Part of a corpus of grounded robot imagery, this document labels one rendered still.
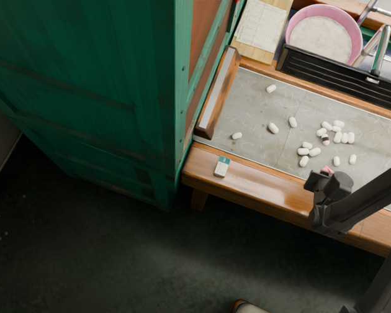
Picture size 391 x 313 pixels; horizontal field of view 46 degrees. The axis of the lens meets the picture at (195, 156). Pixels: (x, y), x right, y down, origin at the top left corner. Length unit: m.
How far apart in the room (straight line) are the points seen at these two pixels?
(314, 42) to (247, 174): 0.54
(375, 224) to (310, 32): 0.69
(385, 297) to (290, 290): 1.33
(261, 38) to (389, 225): 0.73
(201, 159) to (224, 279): 0.86
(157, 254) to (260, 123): 0.91
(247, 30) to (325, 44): 0.28
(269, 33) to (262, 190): 0.54
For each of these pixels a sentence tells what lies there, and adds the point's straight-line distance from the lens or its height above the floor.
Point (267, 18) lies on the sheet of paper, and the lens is 1.66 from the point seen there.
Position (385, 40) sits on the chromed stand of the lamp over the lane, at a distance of 1.32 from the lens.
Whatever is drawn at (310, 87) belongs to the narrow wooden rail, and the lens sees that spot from 1.60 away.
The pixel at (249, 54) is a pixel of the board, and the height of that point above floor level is 0.78.
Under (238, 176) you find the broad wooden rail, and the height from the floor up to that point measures 0.76.
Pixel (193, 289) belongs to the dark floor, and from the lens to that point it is 2.17.
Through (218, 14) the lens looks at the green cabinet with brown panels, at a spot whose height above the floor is 1.27.
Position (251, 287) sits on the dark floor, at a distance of 2.20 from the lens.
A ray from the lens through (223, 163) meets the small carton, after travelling 1.44.
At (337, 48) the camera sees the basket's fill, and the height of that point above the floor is 0.73.
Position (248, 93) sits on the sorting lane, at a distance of 1.57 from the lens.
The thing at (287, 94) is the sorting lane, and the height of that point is 0.74.
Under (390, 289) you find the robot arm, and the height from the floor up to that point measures 1.33.
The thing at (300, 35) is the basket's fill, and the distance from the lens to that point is 1.72.
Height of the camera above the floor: 2.17
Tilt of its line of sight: 75 degrees down
